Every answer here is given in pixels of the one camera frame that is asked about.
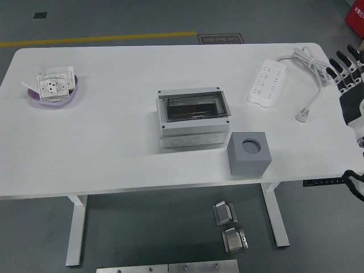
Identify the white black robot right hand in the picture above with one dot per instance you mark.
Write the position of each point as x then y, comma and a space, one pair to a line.
352, 108

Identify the grey enclosure box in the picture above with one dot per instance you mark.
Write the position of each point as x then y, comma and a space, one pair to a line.
193, 133

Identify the red box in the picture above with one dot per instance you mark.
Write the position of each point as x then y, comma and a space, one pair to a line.
357, 20

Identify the grey cube with round hole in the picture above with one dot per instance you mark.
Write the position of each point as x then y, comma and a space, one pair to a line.
247, 165

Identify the brown cardboard piece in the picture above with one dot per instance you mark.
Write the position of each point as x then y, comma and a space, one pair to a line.
362, 45

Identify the black table control panel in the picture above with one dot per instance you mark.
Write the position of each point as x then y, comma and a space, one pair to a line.
321, 182

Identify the white power strip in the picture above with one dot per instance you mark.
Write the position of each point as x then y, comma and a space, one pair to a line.
266, 82

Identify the white table leg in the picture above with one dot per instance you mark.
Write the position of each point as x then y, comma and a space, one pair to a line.
281, 227
76, 227

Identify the dark floor sign, orange text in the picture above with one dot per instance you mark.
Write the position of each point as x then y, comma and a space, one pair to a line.
220, 39

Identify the small metal block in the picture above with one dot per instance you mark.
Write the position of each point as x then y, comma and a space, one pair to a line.
224, 213
234, 241

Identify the metal plate with holes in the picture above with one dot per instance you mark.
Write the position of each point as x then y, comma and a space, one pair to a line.
130, 269
203, 267

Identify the white socket module with holes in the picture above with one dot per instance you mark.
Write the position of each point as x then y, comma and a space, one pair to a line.
52, 85

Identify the purple bowl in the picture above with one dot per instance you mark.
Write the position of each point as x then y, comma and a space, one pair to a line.
51, 103

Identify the dark square floor hatch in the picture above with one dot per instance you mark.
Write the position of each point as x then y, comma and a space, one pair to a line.
39, 15

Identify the white flat switch plate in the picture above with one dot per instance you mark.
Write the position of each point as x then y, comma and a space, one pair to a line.
69, 70
28, 82

